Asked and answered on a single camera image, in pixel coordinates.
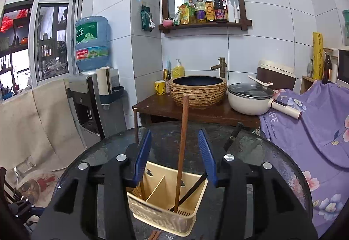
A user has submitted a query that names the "oil bottle purple label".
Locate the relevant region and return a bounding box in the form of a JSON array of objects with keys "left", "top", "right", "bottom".
[{"left": 195, "top": 0, "right": 207, "bottom": 23}]

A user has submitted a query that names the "purple floral cloth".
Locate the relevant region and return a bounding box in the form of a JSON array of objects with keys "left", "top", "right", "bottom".
[{"left": 259, "top": 83, "right": 349, "bottom": 239}]

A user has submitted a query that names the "dark soy sauce bottle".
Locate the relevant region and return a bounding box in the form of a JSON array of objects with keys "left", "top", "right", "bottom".
[{"left": 213, "top": 0, "right": 228, "bottom": 22}]

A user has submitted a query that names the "woven basin sink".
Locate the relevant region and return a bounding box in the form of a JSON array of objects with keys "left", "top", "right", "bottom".
[{"left": 168, "top": 75, "right": 228, "bottom": 109}]

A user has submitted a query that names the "green yellow seasoning packet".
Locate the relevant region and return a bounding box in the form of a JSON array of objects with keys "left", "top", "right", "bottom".
[{"left": 173, "top": 7, "right": 183, "bottom": 25}]

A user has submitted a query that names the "brown white rice cooker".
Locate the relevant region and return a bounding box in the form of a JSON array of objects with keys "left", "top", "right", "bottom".
[{"left": 256, "top": 60, "right": 297, "bottom": 90}]

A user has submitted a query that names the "white microwave oven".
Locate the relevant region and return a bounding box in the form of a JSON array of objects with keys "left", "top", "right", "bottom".
[{"left": 337, "top": 49, "right": 349, "bottom": 83}]

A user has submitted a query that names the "blue water jug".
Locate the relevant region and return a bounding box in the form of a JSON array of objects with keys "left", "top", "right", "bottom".
[{"left": 74, "top": 16, "right": 111, "bottom": 72}]

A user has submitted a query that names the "wooden framed mirror shelf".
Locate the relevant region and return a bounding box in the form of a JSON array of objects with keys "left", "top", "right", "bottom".
[{"left": 157, "top": 0, "right": 253, "bottom": 34}]

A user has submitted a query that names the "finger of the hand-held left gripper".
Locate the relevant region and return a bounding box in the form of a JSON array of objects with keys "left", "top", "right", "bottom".
[
  {"left": 26, "top": 206, "right": 47, "bottom": 220},
  {"left": 5, "top": 196, "right": 34, "bottom": 219}
]

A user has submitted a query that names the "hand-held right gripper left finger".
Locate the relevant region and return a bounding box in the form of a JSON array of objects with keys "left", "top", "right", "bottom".
[{"left": 31, "top": 129, "right": 152, "bottom": 240}]

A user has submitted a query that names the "bamboo style faucet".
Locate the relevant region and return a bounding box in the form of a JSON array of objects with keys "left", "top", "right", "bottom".
[{"left": 210, "top": 57, "right": 227, "bottom": 78}]

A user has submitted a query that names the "white pot with glass lid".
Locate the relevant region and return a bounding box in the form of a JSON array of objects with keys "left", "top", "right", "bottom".
[{"left": 228, "top": 82, "right": 302, "bottom": 120}]

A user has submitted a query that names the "amber bottle orange label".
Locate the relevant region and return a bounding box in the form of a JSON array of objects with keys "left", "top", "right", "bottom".
[{"left": 205, "top": 0, "right": 215, "bottom": 22}]

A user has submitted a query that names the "yellow soap pump bottle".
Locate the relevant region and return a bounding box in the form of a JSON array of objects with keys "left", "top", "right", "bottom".
[{"left": 172, "top": 59, "right": 185, "bottom": 79}]

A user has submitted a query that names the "beige cloth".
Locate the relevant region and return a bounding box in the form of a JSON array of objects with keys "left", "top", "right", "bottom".
[{"left": 0, "top": 79, "right": 88, "bottom": 175}]

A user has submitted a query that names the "white paper cup stack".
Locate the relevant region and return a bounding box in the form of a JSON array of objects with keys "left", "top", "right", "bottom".
[{"left": 96, "top": 66, "right": 113, "bottom": 105}]

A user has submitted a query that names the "dark wooden chopstick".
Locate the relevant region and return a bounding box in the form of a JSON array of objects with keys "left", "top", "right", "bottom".
[{"left": 169, "top": 173, "right": 207, "bottom": 212}]

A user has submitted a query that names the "round printed stool cushion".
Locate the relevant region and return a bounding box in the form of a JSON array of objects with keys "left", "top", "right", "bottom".
[{"left": 12, "top": 169, "right": 64, "bottom": 202}]

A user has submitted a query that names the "small wooden crate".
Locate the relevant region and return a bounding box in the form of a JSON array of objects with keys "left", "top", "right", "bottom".
[{"left": 300, "top": 75, "right": 317, "bottom": 94}]

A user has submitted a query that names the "aluminium sliding window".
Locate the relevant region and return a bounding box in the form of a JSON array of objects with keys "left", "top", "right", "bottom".
[{"left": 29, "top": 0, "right": 82, "bottom": 88}]

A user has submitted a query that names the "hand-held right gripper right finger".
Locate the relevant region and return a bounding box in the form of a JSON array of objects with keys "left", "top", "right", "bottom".
[{"left": 198, "top": 128, "right": 319, "bottom": 240}]

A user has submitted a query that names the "green bottle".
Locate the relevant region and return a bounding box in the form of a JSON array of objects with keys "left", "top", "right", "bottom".
[{"left": 188, "top": 0, "right": 196, "bottom": 24}]

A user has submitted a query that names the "brown glass bottle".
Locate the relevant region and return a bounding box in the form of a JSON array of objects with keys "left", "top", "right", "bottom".
[{"left": 322, "top": 53, "right": 333, "bottom": 85}]

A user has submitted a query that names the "white rice paddle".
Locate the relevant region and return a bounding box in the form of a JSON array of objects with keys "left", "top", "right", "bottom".
[{"left": 248, "top": 75, "right": 273, "bottom": 88}]

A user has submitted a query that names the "grey water dispenser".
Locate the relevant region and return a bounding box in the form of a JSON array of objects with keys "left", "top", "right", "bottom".
[{"left": 67, "top": 69, "right": 127, "bottom": 148}]

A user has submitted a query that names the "green hanging packet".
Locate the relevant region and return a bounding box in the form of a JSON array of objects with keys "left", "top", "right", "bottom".
[{"left": 141, "top": 5, "right": 155, "bottom": 32}]

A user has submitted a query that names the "round glass table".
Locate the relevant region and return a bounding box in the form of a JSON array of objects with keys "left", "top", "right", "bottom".
[{"left": 50, "top": 121, "right": 314, "bottom": 240}]

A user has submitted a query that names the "yellow wrap roll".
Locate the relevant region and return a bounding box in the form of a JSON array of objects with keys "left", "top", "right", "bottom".
[{"left": 312, "top": 32, "right": 324, "bottom": 81}]

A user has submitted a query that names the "teal cup holder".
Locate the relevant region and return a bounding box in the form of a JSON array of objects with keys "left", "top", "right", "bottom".
[{"left": 99, "top": 86, "right": 125, "bottom": 106}]

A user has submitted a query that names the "wooden display shelf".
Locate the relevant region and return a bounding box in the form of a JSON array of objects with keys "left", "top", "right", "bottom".
[{"left": 0, "top": 4, "right": 33, "bottom": 101}]

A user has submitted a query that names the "cream perforated utensil holder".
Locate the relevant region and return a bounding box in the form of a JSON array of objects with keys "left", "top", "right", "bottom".
[{"left": 127, "top": 161, "right": 208, "bottom": 237}]

